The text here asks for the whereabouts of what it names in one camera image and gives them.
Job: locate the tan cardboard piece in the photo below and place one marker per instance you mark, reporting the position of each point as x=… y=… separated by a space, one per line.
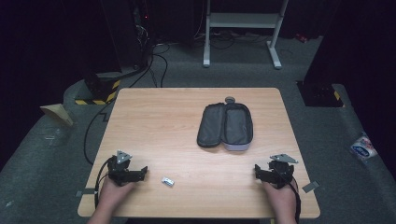
x=59 y=113

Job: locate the person's right hand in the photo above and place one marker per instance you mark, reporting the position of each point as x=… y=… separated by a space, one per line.
x=280 y=197

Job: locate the grey tape strip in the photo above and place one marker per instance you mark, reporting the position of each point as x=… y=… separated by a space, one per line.
x=310 y=186
x=85 y=192

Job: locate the white blue packet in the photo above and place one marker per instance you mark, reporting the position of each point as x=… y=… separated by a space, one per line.
x=363 y=147

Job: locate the small white eraser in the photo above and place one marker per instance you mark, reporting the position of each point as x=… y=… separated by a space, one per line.
x=167 y=181

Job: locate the small grey round object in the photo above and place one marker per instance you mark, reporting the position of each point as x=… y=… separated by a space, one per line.
x=230 y=100

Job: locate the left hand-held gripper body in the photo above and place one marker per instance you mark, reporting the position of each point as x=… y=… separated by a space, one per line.
x=120 y=171

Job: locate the white metal stand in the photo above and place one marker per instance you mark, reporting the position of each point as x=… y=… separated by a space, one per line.
x=243 y=21

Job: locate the person's left hand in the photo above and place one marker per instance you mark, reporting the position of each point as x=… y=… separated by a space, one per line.
x=113 y=194

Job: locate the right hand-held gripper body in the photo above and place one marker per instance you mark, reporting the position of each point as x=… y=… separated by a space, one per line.
x=280 y=172

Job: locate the black box with striped edge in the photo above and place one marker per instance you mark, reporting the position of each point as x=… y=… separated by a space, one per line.
x=320 y=95

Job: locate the dark equipment tower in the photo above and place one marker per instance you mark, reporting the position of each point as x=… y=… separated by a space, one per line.
x=130 y=34

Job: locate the open grey pencil case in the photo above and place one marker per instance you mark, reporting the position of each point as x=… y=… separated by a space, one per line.
x=225 y=127

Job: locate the yellow black striped base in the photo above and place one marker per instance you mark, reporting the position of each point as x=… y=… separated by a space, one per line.
x=102 y=93

